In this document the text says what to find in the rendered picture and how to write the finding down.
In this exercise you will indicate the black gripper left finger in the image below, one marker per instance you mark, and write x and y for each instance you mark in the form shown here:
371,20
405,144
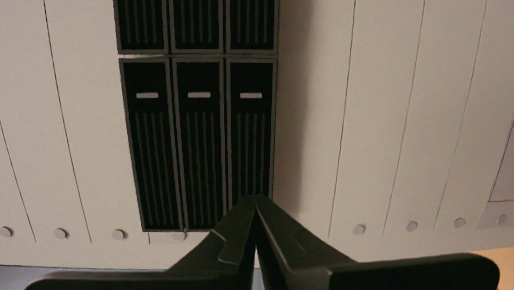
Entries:
229,248

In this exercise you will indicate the white equipment rack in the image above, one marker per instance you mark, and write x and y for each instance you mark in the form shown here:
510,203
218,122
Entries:
394,131

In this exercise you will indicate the tan flat board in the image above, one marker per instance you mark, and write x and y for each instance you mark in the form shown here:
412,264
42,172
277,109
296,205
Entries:
504,257

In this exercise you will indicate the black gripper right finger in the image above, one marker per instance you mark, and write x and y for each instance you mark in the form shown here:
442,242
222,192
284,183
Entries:
288,254

